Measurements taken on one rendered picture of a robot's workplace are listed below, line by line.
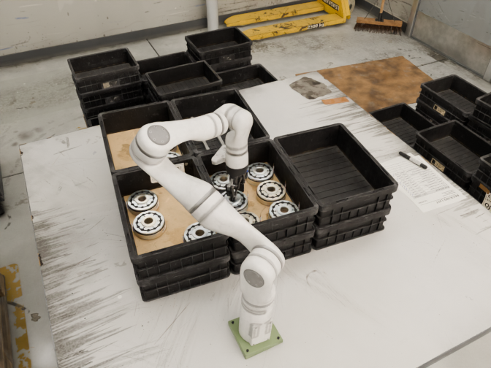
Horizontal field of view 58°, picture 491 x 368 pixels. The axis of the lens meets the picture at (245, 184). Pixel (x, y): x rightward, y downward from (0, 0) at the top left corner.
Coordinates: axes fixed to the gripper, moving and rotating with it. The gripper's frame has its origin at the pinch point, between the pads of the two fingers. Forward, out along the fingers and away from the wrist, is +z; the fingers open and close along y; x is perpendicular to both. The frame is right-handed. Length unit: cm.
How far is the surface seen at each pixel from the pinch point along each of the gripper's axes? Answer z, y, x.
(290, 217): -5.6, -8.8, -22.4
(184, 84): 36, 113, 92
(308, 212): -5.9, -4.4, -26.8
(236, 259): 8.7, -20.3, -8.9
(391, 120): 59, 162, -35
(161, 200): 3.5, -11.0, 24.6
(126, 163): 3.2, 0.8, 48.4
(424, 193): 17, 47, -61
